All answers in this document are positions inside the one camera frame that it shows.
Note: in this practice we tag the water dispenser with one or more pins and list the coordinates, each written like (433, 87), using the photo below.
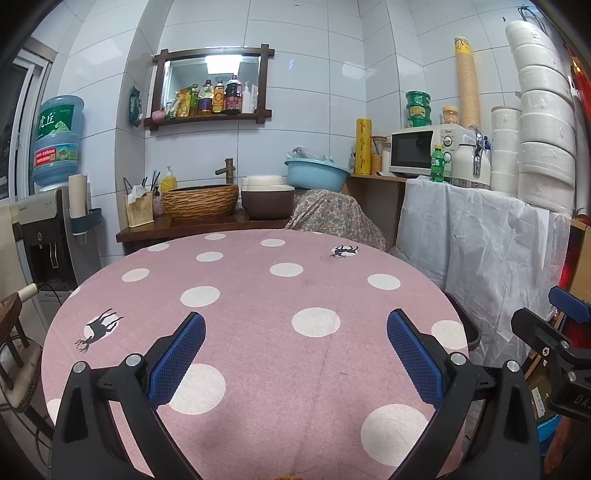
(41, 230)

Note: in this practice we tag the stack of large white bowls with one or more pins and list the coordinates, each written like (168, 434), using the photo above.
(545, 138)

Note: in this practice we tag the white thermos jug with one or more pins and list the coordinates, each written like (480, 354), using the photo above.
(461, 161)

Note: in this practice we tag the green soda bottle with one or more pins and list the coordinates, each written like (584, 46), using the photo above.
(437, 164)

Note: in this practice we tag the stack of small white containers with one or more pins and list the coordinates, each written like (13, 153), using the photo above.
(505, 147)

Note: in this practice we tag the white sheet cover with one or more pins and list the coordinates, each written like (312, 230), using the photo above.
(480, 258)

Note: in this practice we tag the white microwave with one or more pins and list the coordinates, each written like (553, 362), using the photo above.
(411, 150)

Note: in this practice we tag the jar with yellow lid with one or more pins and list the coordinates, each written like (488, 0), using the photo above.
(450, 115)

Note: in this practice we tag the brown pot with white lid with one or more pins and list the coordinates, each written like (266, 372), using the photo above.
(268, 201)

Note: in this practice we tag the green capped sauce bottle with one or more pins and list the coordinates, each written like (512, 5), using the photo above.
(194, 101)

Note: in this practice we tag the yellow oil bottle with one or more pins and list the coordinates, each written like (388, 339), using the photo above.
(206, 99)

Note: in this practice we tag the light blue plastic basin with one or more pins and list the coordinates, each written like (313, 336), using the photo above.
(316, 175)

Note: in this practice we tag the white pump bottle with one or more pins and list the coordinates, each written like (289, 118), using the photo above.
(249, 99)

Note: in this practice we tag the green hanging packet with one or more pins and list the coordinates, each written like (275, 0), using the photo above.
(135, 107)

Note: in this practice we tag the yellow soap pump bottle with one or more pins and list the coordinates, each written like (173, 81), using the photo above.
(168, 182)

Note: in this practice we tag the glass jar with cork lid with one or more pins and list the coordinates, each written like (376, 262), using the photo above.
(379, 154)

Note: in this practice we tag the yellow green seasoning packets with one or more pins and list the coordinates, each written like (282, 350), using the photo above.
(178, 105)

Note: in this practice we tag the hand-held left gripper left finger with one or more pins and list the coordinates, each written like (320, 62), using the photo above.
(178, 360)

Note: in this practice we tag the pink polka dot tablecloth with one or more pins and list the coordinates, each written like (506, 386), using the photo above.
(258, 332)

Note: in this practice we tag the brass faucet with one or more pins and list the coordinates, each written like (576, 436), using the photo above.
(228, 170)

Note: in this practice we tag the yellow tissue basket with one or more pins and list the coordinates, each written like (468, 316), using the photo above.
(138, 210)

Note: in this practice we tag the wicker wash basin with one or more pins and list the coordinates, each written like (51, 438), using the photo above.
(201, 201)

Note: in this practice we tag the wooden chair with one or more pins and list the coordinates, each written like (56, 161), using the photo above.
(9, 314)

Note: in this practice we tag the blue water jug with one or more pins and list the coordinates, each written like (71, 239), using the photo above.
(57, 143)

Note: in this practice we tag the floral cloth cover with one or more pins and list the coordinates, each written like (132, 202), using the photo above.
(332, 217)

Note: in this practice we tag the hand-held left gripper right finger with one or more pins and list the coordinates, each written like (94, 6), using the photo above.
(415, 360)

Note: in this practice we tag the light wooden cabinet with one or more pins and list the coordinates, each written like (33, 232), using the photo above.
(369, 207)

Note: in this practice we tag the amber bottle with yellow label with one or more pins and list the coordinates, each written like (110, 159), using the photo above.
(219, 98)

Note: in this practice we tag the wooden framed mirror shelf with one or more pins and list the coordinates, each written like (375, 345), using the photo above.
(184, 74)

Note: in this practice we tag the grey crumpled cloth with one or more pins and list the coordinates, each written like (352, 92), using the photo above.
(309, 153)

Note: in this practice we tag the yellow tall canister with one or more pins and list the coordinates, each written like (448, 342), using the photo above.
(363, 147)

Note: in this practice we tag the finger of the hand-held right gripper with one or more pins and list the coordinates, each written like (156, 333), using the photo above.
(570, 302)
(535, 330)

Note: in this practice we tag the dark wooden counter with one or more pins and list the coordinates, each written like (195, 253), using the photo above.
(207, 228)

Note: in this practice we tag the dark soy sauce bottle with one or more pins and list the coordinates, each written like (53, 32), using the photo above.
(233, 96)

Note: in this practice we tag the window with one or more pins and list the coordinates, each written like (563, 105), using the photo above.
(23, 129)

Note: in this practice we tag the stack of yellow paper cups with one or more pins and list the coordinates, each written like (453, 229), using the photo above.
(467, 83)

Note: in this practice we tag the paper cup dispenser tube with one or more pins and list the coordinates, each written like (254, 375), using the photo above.
(78, 194)

